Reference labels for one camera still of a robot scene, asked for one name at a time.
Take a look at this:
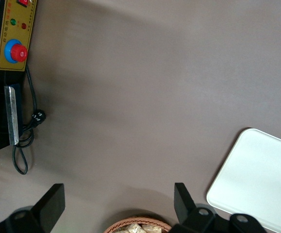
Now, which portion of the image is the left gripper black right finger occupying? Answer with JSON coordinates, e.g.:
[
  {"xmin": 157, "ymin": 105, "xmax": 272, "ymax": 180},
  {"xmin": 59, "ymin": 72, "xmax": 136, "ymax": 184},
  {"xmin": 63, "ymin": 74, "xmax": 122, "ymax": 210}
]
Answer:
[{"xmin": 170, "ymin": 182, "xmax": 216, "ymax": 233}]

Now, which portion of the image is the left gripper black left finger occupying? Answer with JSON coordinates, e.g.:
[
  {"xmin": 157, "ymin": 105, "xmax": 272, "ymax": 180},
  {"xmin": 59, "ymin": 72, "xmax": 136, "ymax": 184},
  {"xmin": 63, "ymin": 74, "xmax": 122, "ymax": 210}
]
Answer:
[{"xmin": 27, "ymin": 183, "xmax": 66, "ymax": 233}]

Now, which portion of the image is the beige rectangular tray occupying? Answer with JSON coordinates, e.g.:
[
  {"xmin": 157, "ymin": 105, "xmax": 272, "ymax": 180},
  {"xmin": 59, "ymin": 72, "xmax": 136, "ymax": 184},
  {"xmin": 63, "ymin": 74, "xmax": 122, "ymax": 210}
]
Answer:
[{"xmin": 206, "ymin": 128, "xmax": 281, "ymax": 233}]

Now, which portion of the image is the clear wrapped crispy snack packet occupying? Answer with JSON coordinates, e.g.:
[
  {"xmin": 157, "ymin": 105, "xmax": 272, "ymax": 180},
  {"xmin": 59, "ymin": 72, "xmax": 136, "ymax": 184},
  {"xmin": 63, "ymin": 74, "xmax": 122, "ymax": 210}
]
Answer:
[
  {"xmin": 141, "ymin": 224, "xmax": 164, "ymax": 233},
  {"xmin": 122, "ymin": 223, "xmax": 143, "ymax": 233}
]

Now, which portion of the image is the round brown wicker basket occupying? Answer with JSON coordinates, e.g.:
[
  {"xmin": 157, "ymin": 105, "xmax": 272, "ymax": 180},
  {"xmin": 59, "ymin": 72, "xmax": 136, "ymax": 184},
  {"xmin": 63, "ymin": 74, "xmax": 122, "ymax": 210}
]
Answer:
[{"xmin": 103, "ymin": 216, "xmax": 173, "ymax": 233}]

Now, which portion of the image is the black box yellow control panel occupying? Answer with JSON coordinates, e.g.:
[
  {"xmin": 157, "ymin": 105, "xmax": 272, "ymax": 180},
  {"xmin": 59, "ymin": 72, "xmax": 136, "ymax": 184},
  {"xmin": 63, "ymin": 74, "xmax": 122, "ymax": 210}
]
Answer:
[{"xmin": 0, "ymin": 0, "xmax": 38, "ymax": 156}]

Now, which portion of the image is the silver metal bracket plate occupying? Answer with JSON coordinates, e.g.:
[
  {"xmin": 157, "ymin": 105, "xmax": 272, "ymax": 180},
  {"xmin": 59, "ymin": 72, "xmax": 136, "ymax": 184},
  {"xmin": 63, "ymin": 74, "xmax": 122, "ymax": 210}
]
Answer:
[{"xmin": 4, "ymin": 83, "xmax": 22, "ymax": 146}]

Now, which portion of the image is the black power cable with plug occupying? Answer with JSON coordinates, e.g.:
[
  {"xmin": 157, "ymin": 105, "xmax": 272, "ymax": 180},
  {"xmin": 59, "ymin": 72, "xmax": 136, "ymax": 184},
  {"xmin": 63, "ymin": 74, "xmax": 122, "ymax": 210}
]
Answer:
[{"xmin": 12, "ymin": 65, "xmax": 47, "ymax": 175}]

